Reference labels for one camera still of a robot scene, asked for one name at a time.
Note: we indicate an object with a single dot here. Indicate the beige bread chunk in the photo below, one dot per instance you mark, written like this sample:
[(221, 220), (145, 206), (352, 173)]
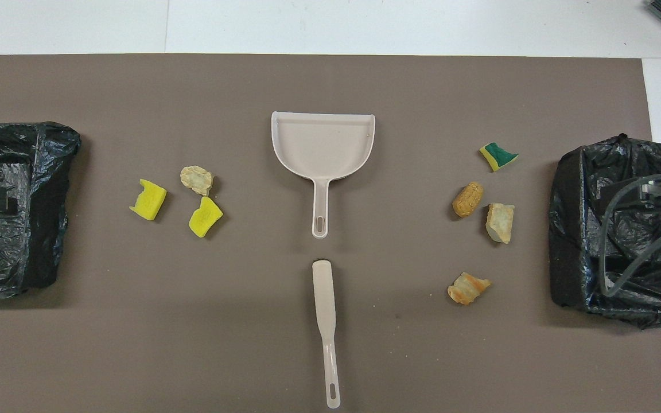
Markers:
[(500, 222)]

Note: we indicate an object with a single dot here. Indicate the green yellow sponge piece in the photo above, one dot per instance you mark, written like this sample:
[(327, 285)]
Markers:
[(500, 156)]

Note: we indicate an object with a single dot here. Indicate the golden brown bread roll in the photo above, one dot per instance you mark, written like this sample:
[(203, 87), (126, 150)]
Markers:
[(467, 199)]

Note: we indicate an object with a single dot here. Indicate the beige orange bread piece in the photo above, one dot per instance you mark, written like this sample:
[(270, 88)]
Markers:
[(195, 179)]

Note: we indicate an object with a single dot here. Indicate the beige plastic dustpan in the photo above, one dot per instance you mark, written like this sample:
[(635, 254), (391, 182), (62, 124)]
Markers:
[(322, 143)]

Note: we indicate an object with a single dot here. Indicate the beige hand brush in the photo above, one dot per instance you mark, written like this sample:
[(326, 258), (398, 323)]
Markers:
[(323, 298)]

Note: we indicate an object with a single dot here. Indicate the black bag lined bin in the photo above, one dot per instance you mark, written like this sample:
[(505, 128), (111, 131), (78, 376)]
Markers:
[(43, 172), (571, 229)]

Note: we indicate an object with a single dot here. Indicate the brown table mat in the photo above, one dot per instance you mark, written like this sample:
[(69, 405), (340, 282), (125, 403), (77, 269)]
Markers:
[(135, 344)]

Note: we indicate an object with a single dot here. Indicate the orange white bread piece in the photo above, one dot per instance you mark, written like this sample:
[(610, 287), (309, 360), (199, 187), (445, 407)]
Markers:
[(467, 288)]

